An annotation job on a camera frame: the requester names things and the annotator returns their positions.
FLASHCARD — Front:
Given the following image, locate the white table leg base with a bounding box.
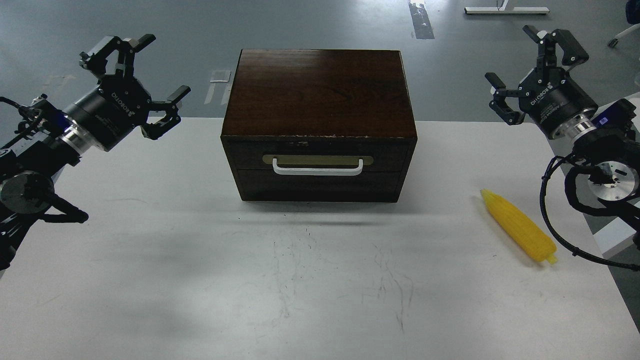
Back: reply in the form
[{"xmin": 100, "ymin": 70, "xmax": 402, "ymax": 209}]
[{"xmin": 463, "ymin": 0, "xmax": 550, "ymax": 15}]

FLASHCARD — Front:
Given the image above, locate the yellow toy corn cob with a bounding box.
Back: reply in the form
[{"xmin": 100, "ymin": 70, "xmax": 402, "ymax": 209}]
[{"xmin": 480, "ymin": 188, "xmax": 558, "ymax": 265}]

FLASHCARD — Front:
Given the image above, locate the dark wooden drawer cabinet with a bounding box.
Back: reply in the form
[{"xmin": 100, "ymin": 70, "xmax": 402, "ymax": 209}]
[{"xmin": 221, "ymin": 48, "xmax": 418, "ymax": 202}]

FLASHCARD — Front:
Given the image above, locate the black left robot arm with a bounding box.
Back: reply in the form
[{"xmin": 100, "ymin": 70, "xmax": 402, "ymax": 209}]
[{"xmin": 0, "ymin": 34, "xmax": 191, "ymax": 271}]

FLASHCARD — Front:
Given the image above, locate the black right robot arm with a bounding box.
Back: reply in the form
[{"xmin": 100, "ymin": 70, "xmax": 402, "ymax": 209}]
[{"xmin": 485, "ymin": 25, "xmax": 639, "ymax": 231}]

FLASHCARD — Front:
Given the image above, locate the white chair leg with caster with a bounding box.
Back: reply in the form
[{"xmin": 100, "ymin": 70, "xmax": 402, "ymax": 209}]
[{"xmin": 606, "ymin": 23, "xmax": 640, "ymax": 48}]

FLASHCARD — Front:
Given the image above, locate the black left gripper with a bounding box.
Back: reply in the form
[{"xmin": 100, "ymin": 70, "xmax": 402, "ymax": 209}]
[{"xmin": 63, "ymin": 34, "xmax": 192, "ymax": 153}]

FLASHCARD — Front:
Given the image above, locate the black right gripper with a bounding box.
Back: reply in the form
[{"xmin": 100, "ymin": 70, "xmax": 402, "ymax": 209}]
[{"xmin": 484, "ymin": 25, "xmax": 598, "ymax": 140}]

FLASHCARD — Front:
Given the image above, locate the wooden drawer with white handle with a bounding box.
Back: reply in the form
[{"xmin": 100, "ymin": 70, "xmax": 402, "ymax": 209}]
[{"xmin": 225, "ymin": 141, "xmax": 415, "ymax": 202}]

